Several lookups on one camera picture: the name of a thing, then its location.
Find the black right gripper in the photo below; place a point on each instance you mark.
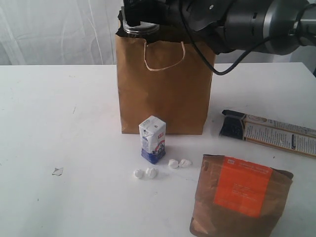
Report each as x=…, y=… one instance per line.
x=205, y=19

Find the dark can with pull-tab lid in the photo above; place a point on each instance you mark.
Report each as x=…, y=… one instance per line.
x=144, y=28

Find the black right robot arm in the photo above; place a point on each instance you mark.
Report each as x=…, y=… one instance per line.
x=268, y=26

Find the brown paper shopping bag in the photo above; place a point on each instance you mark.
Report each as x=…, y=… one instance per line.
x=161, y=75

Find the white backdrop curtain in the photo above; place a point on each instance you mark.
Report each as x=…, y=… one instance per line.
x=58, y=32

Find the small white blue milk carton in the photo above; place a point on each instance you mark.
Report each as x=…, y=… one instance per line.
x=152, y=133

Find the small torn tape scrap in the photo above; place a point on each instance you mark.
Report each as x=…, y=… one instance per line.
x=57, y=171

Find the long printed cardboard box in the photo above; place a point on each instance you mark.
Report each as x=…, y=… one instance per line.
x=269, y=132

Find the brown pouch with orange label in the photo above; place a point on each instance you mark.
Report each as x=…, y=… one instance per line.
x=238, y=198

